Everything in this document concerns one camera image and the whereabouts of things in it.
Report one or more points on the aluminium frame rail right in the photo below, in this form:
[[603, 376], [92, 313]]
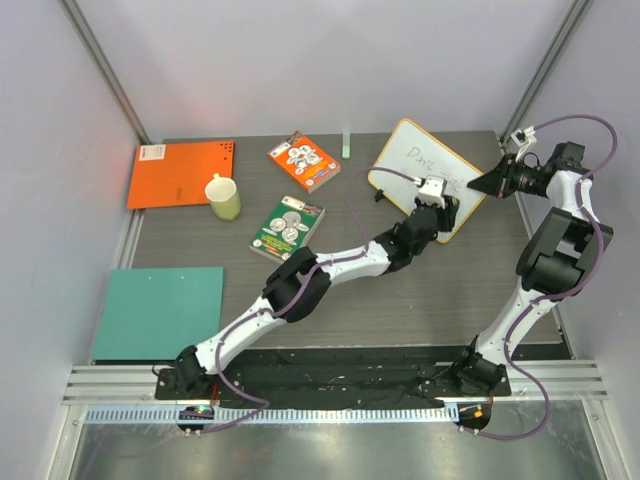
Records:
[[569, 25]]

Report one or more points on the aluminium frame rail left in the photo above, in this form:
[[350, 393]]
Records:
[[91, 43]]

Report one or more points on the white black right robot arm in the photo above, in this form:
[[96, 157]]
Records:
[[560, 256]]

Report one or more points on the green marker pen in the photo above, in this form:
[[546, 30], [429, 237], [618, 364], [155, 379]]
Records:
[[346, 148]]

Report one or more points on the aluminium frame rail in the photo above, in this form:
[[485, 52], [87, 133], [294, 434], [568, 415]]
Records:
[[91, 43], [569, 25]]

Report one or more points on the orange paperback book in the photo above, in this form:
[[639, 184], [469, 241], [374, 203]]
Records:
[[304, 161]]

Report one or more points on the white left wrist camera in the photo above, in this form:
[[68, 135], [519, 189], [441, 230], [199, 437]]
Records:
[[431, 191]]

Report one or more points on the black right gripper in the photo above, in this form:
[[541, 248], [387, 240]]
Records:
[[507, 176]]

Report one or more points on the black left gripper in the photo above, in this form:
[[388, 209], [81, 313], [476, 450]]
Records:
[[445, 215]]

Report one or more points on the teal board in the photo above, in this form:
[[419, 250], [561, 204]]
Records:
[[153, 313]]

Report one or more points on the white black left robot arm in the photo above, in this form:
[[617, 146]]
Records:
[[298, 285]]

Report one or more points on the green paperback book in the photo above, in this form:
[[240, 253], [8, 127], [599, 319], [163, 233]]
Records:
[[287, 229]]

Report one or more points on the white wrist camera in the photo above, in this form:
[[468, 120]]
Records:
[[431, 191], [524, 139]]

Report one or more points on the cream paper cup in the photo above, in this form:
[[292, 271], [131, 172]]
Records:
[[223, 197]]

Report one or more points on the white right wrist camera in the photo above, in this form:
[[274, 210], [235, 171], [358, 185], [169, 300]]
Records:
[[524, 139]]

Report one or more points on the yellow framed whiteboard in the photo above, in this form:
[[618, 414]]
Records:
[[412, 151]]

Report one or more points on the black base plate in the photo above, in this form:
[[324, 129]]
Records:
[[360, 378]]

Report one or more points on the slotted cable duct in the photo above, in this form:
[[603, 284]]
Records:
[[197, 414]]

